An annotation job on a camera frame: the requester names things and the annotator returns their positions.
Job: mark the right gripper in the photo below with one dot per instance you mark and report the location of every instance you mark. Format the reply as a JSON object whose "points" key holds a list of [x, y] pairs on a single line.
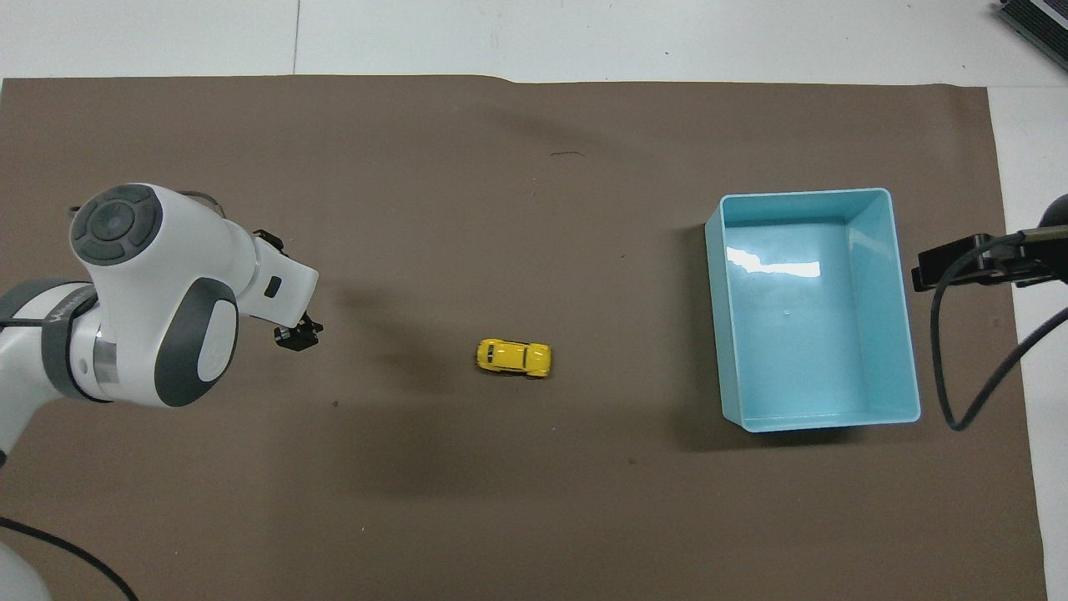
{"points": [[1053, 259]]}

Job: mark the yellow toy beetle car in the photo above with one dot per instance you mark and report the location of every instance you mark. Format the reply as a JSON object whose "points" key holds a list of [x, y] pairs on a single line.
{"points": [[513, 357]]}

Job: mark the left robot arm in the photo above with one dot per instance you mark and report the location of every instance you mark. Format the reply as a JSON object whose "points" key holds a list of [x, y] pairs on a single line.
{"points": [[150, 275]]}

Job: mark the light blue plastic bin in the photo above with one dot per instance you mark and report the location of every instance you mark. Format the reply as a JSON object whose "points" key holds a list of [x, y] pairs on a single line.
{"points": [[813, 334]]}

